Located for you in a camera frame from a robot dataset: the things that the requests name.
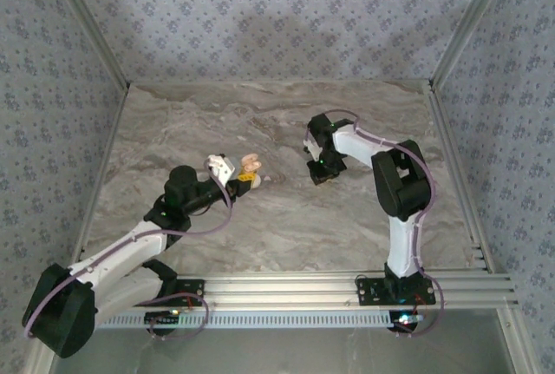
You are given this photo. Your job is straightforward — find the white earbud charging case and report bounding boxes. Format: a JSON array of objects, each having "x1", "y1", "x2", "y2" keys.
[{"x1": 239, "y1": 153, "x2": 264, "y2": 189}]

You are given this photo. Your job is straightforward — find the black controller board with LED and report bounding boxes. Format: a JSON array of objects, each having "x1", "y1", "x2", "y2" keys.
[
  {"x1": 388, "y1": 311, "x2": 425, "y2": 334},
  {"x1": 144, "y1": 309, "x2": 182, "y2": 335}
]

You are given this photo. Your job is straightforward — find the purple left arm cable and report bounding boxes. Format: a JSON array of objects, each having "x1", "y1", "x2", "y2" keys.
[{"x1": 22, "y1": 159, "x2": 234, "y2": 340}]

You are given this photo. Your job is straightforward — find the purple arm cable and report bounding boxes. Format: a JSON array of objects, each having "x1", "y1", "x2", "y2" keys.
[
  {"x1": 303, "y1": 108, "x2": 436, "y2": 275},
  {"x1": 22, "y1": 159, "x2": 234, "y2": 340}
]

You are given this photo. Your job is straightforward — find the aluminium table side rail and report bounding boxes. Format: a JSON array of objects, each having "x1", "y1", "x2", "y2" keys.
[
  {"x1": 427, "y1": 81, "x2": 495, "y2": 273},
  {"x1": 76, "y1": 82, "x2": 132, "y2": 262}
]

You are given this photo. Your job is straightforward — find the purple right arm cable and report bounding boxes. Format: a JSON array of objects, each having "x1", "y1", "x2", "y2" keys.
[{"x1": 303, "y1": 108, "x2": 436, "y2": 275}]

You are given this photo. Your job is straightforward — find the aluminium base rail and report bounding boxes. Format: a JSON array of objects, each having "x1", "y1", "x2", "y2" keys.
[{"x1": 97, "y1": 272, "x2": 520, "y2": 311}]

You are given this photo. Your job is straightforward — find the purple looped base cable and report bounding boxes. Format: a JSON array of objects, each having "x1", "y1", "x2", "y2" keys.
[
  {"x1": 147, "y1": 292, "x2": 210, "y2": 341},
  {"x1": 392, "y1": 280, "x2": 447, "y2": 338}
]

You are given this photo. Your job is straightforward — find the white slotted cable duct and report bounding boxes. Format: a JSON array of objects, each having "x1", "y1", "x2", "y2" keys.
[{"x1": 95, "y1": 311, "x2": 396, "y2": 331}]

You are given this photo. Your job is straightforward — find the aluminium corner post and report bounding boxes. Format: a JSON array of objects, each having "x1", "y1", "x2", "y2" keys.
[
  {"x1": 42, "y1": 0, "x2": 132, "y2": 91},
  {"x1": 428, "y1": 0, "x2": 518, "y2": 91}
]

